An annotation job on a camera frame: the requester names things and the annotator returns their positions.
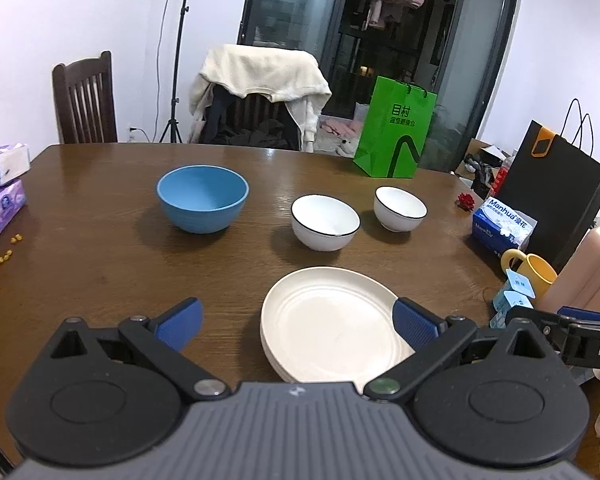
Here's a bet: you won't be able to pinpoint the blue bowl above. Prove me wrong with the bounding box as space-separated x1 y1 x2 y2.
156 165 250 234

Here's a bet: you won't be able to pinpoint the wooden chair with clothes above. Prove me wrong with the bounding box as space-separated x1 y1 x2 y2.
215 90 301 151

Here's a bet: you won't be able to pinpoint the studio light stand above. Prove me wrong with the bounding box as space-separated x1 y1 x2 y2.
157 0 197 143

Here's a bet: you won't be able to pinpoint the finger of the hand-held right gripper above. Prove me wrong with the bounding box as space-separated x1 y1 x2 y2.
557 306 600 322
505 306 573 358

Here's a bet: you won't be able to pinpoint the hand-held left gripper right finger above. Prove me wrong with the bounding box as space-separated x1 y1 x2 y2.
363 297 551 402

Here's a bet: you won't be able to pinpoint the red label plastic bottle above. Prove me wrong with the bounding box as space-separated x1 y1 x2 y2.
496 149 520 196

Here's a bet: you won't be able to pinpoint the scattered yellow dried buds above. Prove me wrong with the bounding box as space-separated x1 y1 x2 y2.
0 232 25 295

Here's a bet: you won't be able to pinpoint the pink cloth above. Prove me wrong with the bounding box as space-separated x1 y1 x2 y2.
317 117 361 141

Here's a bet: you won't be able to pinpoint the green paper bag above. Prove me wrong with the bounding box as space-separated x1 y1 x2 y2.
353 75 438 179

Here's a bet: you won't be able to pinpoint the blue tissue pack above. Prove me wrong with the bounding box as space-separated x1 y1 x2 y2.
471 196 538 261

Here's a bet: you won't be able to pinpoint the black paper bag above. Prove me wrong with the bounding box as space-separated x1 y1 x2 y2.
485 98 600 276

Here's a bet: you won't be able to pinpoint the black framed glass door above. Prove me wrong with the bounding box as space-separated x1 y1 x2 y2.
236 0 522 173

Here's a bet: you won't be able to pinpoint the small light blue box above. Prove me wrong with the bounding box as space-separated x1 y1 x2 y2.
490 290 535 330
504 269 537 299

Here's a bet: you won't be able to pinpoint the purple tissue pack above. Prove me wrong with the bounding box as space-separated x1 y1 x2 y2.
0 178 28 243
0 143 32 188

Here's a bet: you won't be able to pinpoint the white bowl black rim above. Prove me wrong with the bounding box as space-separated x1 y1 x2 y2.
291 194 361 252
373 186 428 233

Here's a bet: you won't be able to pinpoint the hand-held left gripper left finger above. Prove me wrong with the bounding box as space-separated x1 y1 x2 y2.
50 297 232 402

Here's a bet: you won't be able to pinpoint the cardboard box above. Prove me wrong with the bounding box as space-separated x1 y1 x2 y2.
455 137 518 196

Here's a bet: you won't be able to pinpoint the pink suitcase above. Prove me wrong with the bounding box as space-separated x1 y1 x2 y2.
532 225 600 321

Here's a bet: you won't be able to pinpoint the yellow mug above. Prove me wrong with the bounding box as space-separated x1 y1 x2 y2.
500 248 559 301

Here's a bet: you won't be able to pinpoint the dark wooden chair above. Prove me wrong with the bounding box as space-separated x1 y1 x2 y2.
51 50 118 145

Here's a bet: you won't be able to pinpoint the chair draped with clothes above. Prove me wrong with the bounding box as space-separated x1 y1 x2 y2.
186 44 332 153
198 85 301 151

